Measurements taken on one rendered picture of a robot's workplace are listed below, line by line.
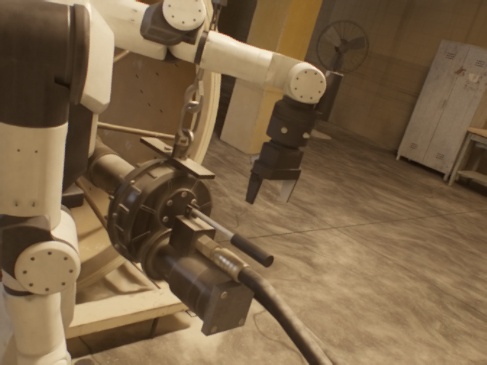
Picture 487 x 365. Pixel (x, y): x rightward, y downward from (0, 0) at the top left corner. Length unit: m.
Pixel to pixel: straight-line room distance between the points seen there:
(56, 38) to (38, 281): 0.30
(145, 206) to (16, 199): 0.62
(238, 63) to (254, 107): 5.12
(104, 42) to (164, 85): 1.90
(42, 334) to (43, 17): 0.43
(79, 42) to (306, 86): 0.50
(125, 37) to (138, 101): 1.85
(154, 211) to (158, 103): 1.48
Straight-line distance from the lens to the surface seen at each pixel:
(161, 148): 1.38
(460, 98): 8.65
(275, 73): 1.10
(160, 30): 1.02
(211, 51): 1.04
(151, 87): 2.80
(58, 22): 0.66
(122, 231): 1.31
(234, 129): 6.36
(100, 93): 0.82
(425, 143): 8.81
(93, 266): 2.45
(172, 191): 1.32
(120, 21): 1.05
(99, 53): 0.81
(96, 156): 1.60
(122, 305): 2.36
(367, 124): 10.43
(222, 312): 1.22
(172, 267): 1.30
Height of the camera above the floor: 1.44
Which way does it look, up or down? 17 degrees down
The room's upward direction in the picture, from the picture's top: 17 degrees clockwise
